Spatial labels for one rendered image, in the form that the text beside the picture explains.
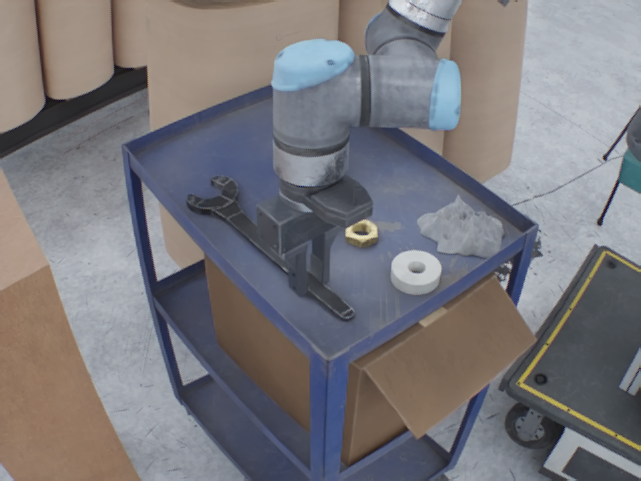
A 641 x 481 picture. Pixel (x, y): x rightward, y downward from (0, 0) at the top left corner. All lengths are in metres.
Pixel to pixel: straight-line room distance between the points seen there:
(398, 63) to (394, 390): 0.45
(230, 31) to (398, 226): 0.58
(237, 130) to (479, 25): 1.00
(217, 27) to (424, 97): 0.75
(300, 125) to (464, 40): 1.36
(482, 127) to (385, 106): 1.50
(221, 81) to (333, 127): 0.73
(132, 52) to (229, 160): 2.08
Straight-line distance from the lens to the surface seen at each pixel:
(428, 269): 1.01
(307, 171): 0.83
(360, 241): 1.06
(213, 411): 1.78
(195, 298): 1.52
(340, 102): 0.78
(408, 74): 0.79
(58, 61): 3.11
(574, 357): 1.74
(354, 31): 1.76
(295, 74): 0.76
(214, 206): 1.12
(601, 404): 1.67
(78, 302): 2.32
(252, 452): 1.70
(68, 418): 1.29
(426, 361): 1.02
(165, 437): 1.90
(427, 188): 1.19
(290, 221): 0.86
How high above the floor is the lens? 1.57
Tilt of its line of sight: 40 degrees down
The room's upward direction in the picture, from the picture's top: 2 degrees clockwise
